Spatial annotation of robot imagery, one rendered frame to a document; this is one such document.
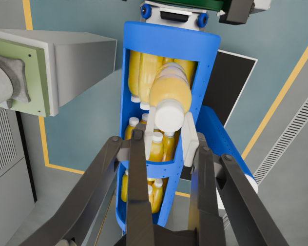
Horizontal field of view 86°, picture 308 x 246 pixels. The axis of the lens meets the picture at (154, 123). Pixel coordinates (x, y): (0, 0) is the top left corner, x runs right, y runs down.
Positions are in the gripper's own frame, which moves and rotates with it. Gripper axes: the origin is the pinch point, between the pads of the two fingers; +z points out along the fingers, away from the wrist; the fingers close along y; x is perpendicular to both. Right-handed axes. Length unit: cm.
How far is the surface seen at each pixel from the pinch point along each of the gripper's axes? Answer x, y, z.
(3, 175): -157, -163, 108
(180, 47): 7.5, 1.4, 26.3
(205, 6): 21, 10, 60
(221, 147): -44, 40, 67
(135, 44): 6.5, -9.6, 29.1
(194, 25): 14, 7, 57
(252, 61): 1, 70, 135
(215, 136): -44, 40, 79
